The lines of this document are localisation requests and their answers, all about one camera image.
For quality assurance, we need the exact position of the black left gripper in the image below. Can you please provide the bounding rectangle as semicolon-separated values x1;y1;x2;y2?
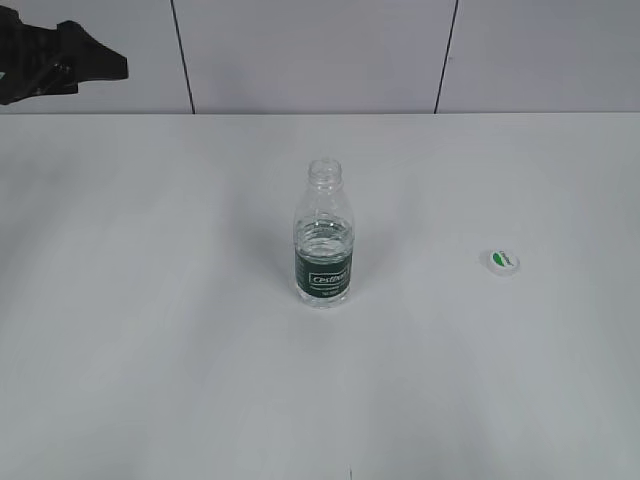
1;7;128;105

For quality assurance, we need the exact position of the clear Cestbon water bottle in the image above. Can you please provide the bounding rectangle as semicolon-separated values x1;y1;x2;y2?
293;158;355;308

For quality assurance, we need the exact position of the white green bottle cap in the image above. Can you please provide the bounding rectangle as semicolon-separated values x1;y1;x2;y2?
479;249;521;277

